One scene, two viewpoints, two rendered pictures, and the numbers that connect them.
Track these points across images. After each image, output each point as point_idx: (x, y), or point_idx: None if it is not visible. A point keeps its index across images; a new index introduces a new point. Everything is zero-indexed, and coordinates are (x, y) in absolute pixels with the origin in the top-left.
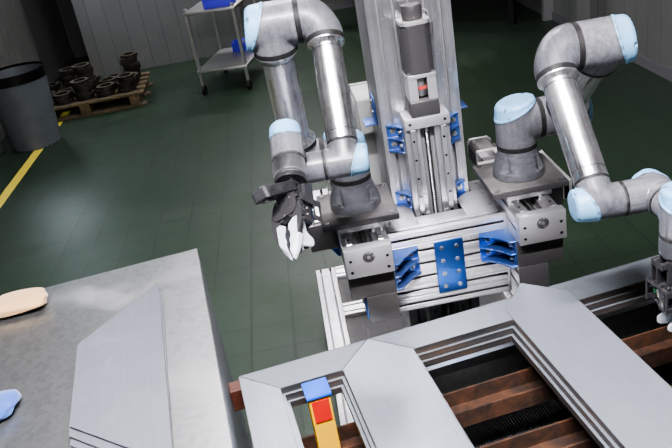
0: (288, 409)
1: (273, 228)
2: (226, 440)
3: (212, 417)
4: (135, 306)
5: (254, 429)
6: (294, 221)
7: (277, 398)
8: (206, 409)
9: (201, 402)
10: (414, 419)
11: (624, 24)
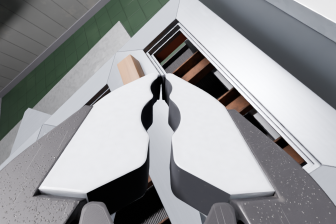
0: (294, 141)
1: (315, 207)
2: None
3: None
4: None
5: (308, 94)
6: (83, 154)
7: (313, 145)
8: None
9: None
10: (164, 143)
11: None
